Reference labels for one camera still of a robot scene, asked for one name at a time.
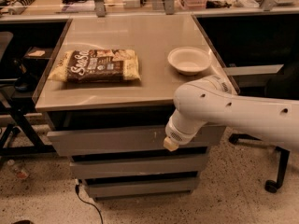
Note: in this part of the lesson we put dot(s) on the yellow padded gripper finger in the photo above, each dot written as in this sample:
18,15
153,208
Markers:
170,145

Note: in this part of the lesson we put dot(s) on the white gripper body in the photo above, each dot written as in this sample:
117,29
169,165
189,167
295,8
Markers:
175,135

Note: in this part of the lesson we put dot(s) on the grey top drawer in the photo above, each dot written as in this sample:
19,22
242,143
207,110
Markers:
114,140

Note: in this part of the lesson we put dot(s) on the grey drawer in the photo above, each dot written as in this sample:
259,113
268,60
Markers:
168,163
123,189
114,140

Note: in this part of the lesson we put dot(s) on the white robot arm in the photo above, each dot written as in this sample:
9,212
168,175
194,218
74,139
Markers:
211,99

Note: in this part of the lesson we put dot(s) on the grey bottom drawer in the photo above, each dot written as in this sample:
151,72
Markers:
123,189

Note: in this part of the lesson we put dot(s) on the grey drawer cabinet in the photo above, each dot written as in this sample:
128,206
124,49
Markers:
141,44

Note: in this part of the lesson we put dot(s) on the grey middle drawer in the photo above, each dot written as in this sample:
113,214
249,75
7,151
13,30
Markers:
168,163

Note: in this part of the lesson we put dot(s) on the white paper bowl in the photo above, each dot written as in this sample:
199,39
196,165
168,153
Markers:
189,61

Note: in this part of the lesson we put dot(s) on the grey metal shelf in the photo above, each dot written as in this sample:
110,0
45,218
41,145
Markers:
252,76

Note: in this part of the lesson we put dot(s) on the brown yellow snack bag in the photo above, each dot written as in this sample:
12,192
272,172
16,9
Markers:
96,65

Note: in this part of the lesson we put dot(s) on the plastic water bottle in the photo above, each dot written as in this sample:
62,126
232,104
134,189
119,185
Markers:
17,169

